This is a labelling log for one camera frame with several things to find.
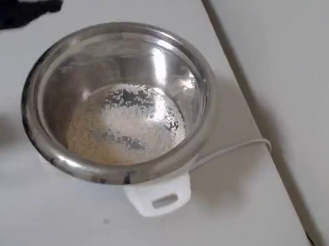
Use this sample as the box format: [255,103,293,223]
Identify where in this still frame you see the white rice grains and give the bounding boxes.
[64,78,190,170]

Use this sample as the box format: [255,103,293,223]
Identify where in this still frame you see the white rice cooker body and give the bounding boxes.
[34,149,195,221]

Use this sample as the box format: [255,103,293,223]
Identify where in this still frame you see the stainless steel inner pot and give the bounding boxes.
[14,14,224,194]

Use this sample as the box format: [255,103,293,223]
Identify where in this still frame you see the white power cord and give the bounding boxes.
[191,132,274,177]

